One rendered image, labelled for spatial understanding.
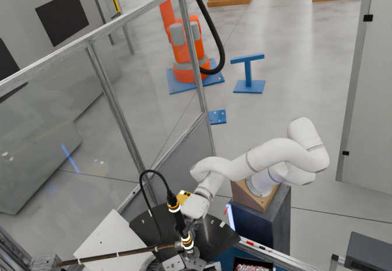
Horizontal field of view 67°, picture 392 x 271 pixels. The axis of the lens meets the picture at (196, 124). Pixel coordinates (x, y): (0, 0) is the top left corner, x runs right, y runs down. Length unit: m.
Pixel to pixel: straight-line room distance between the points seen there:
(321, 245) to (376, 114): 1.18
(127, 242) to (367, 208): 2.28
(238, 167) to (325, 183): 2.18
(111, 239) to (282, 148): 0.91
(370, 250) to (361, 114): 1.51
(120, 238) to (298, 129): 0.97
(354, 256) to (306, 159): 0.48
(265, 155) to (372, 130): 1.84
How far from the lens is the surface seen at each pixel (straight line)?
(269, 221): 1.88
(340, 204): 3.17
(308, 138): 1.20
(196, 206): 1.26
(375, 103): 2.71
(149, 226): 1.41
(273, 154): 1.11
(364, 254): 1.47
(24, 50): 3.94
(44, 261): 1.53
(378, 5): 2.38
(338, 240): 2.95
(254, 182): 1.83
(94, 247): 1.53
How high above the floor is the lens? 2.48
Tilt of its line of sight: 36 degrees down
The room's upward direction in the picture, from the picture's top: 13 degrees counter-clockwise
